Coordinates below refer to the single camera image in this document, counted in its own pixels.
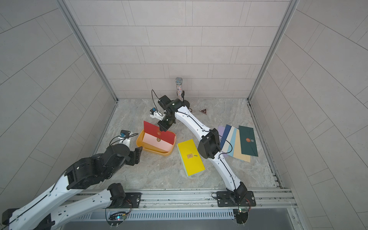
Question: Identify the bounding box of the left circuit board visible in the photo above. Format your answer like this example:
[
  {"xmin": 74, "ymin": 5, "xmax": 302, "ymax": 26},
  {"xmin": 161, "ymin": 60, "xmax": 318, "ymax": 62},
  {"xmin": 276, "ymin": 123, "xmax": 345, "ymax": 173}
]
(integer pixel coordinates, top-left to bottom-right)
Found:
[{"xmin": 107, "ymin": 211, "xmax": 128, "ymax": 226}]

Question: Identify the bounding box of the purple envelope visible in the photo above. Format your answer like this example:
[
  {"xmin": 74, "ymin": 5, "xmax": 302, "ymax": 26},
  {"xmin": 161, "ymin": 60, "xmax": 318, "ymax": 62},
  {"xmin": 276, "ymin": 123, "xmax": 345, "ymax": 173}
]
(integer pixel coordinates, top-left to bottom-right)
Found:
[{"xmin": 218, "ymin": 126, "xmax": 225, "ymax": 141}]

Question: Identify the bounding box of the white envelope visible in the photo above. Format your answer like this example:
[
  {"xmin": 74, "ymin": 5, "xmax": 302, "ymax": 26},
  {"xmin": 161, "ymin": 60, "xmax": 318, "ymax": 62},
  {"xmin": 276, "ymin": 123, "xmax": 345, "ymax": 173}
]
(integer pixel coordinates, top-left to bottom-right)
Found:
[{"xmin": 222, "ymin": 126, "xmax": 236, "ymax": 156}]

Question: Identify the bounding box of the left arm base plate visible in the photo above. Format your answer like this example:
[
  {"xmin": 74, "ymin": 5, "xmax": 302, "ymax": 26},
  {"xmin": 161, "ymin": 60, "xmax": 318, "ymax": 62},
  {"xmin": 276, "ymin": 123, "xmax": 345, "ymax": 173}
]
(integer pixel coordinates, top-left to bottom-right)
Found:
[{"xmin": 108, "ymin": 192, "xmax": 142, "ymax": 209}]

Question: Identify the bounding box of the yellow envelope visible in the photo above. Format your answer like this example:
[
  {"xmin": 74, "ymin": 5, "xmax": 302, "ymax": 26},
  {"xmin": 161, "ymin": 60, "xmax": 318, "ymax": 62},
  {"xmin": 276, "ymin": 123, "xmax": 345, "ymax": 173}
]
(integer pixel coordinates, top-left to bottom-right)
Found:
[{"xmin": 177, "ymin": 140, "xmax": 205, "ymax": 176}]

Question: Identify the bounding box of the navy blue envelope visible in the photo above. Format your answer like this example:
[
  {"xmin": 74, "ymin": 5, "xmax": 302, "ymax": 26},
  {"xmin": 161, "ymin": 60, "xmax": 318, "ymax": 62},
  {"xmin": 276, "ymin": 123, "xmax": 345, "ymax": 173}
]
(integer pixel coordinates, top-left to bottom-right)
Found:
[{"xmin": 220, "ymin": 125, "xmax": 232, "ymax": 152}]

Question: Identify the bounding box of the dark green envelope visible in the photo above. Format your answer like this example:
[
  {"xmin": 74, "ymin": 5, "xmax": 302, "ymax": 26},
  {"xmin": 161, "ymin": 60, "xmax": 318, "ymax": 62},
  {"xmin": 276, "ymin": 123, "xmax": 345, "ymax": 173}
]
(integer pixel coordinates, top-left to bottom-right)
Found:
[{"xmin": 239, "ymin": 126, "xmax": 258, "ymax": 157}]

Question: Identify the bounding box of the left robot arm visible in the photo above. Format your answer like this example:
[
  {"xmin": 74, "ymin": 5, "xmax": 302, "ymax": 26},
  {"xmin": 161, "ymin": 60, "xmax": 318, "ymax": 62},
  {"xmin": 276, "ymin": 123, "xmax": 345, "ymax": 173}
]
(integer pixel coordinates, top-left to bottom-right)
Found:
[{"xmin": 2, "ymin": 144, "xmax": 143, "ymax": 230}]

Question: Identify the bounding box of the aluminium mounting rail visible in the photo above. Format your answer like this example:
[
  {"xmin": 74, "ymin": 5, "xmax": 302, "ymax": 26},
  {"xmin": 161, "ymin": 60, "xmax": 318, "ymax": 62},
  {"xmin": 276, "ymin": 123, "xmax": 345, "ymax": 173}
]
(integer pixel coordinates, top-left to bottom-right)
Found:
[{"xmin": 71, "ymin": 188, "xmax": 297, "ymax": 212}]

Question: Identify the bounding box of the right circuit board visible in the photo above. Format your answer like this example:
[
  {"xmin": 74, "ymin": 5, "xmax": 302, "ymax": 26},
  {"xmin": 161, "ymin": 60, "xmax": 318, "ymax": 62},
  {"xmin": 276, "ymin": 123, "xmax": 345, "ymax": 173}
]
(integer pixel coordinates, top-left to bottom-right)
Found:
[{"xmin": 233, "ymin": 209, "xmax": 249, "ymax": 225}]

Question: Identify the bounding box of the pink envelope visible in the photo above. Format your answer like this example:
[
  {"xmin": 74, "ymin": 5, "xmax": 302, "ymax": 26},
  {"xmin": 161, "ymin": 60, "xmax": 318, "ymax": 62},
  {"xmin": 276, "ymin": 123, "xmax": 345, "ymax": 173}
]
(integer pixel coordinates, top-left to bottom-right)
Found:
[{"xmin": 143, "ymin": 133, "xmax": 173, "ymax": 152}]

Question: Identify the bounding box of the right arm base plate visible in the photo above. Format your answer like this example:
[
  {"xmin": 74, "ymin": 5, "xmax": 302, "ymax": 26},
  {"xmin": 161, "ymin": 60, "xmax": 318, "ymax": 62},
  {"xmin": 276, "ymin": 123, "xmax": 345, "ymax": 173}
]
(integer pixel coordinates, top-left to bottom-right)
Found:
[{"xmin": 215, "ymin": 191, "xmax": 256, "ymax": 207}]

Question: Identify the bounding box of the light blue envelope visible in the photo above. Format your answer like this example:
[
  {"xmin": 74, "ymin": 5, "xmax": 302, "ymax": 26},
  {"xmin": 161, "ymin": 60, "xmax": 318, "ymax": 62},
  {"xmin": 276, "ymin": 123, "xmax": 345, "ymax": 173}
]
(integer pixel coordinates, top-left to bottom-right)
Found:
[{"xmin": 227, "ymin": 126, "xmax": 238, "ymax": 157}]

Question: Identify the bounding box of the red envelope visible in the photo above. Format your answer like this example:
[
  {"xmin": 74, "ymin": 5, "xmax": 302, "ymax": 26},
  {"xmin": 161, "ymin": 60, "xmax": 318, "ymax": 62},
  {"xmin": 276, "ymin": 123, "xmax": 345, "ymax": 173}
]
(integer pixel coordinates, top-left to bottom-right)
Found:
[{"xmin": 143, "ymin": 121, "xmax": 176, "ymax": 145}]

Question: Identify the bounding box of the circuit board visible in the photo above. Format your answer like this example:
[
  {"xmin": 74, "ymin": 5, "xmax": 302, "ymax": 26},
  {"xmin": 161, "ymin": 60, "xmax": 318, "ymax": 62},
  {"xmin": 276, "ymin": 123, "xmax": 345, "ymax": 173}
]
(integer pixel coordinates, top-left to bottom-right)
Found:
[
  {"xmin": 107, "ymin": 211, "xmax": 128, "ymax": 226},
  {"xmin": 233, "ymin": 209, "xmax": 249, "ymax": 225}
]

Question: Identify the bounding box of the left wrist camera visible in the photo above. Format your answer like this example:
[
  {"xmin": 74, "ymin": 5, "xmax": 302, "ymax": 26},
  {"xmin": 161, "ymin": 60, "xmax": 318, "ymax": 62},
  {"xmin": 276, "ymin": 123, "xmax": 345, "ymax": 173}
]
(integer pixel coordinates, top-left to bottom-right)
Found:
[{"xmin": 118, "ymin": 130, "xmax": 131, "ymax": 145}]

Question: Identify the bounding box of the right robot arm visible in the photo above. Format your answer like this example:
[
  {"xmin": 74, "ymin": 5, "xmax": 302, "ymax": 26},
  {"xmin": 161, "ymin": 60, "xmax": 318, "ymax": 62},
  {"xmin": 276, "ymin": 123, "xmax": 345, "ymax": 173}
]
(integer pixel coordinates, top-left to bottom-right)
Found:
[{"xmin": 150, "ymin": 95, "xmax": 248, "ymax": 205}]

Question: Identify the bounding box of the yellow storage tray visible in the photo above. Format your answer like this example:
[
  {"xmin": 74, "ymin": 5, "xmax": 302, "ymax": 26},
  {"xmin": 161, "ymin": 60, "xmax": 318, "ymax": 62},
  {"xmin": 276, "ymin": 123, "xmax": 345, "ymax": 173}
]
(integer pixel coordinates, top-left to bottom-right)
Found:
[{"xmin": 136, "ymin": 130, "xmax": 176, "ymax": 156}]

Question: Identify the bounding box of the tan envelope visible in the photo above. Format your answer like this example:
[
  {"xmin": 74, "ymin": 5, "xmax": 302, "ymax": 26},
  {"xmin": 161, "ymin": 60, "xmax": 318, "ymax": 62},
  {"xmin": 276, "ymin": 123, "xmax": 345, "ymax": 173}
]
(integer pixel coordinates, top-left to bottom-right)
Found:
[{"xmin": 233, "ymin": 128, "xmax": 251, "ymax": 163}]

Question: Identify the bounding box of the light green envelope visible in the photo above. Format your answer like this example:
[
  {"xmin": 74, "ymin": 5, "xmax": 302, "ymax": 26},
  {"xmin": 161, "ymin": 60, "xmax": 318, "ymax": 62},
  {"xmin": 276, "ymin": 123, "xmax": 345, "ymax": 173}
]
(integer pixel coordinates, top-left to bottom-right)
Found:
[{"xmin": 177, "ymin": 143, "xmax": 188, "ymax": 177}]

